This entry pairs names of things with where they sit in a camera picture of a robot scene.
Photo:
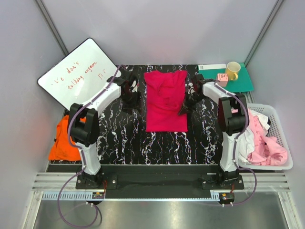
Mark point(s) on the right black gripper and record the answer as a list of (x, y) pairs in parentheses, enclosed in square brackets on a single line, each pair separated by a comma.
[(186, 106)]

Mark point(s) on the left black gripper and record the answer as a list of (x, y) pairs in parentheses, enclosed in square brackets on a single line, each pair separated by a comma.
[(135, 105)]

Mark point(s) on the magenta t shirt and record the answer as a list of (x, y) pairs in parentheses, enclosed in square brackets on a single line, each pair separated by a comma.
[(164, 99)]

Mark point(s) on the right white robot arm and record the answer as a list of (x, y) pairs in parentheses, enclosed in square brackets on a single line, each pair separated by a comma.
[(233, 120)]

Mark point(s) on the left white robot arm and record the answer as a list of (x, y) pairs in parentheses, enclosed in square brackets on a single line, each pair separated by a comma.
[(83, 125)]

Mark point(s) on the pink cube block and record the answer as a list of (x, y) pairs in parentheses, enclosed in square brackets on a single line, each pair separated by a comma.
[(222, 79)]

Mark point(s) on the yellow mug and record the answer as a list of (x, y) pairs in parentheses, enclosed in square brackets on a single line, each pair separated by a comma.
[(232, 70)]

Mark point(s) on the green cutting mat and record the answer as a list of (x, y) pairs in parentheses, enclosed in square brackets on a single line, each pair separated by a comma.
[(243, 84)]

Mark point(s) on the white board with red writing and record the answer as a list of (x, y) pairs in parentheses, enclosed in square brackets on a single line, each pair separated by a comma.
[(80, 75)]

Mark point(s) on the white t shirt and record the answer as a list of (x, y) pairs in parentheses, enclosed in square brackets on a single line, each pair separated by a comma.
[(245, 143)]

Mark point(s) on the orange folded t shirt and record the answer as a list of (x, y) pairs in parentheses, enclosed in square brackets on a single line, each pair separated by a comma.
[(62, 150)]

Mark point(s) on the white plastic laundry basket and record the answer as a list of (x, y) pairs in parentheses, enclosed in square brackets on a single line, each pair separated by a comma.
[(275, 130)]

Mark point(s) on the pink t shirt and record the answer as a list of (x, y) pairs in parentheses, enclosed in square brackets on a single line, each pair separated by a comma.
[(266, 152)]

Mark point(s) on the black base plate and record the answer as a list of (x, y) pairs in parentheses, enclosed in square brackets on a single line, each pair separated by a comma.
[(207, 177)]

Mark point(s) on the aluminium rail frame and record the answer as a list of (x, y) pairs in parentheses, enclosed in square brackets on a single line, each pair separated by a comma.
[(264, 203)]

